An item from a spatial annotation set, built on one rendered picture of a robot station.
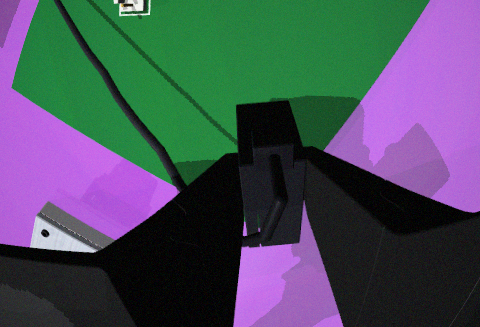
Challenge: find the green circuit board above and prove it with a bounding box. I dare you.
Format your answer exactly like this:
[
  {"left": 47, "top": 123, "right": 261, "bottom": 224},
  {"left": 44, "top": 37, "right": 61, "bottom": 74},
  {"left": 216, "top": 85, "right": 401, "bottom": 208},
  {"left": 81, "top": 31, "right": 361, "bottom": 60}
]
[{"left": 11, "top": 0, "right": 429, "bottom": 187}]

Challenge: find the black connector plug with cable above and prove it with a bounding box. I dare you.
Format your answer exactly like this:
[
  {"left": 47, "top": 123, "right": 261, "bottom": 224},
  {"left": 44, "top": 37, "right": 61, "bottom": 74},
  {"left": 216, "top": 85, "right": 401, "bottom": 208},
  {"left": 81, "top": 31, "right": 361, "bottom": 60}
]
[{"left": 55, "top": 0, "right": 307, "bottom": 247}]

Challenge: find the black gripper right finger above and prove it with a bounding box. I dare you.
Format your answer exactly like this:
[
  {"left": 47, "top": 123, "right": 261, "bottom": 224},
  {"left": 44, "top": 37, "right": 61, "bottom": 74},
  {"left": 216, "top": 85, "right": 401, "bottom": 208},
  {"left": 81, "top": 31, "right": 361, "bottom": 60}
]
[{"left": 303, "top": 147, "right": 480, "bottom": 327}]

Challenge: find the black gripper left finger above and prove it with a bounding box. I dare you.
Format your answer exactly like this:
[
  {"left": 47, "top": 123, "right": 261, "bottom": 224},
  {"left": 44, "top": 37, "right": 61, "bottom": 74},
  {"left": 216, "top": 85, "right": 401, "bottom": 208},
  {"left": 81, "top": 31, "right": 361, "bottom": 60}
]
[{"left": 0, "top": 152, "right": 244, "bottom": 327}]

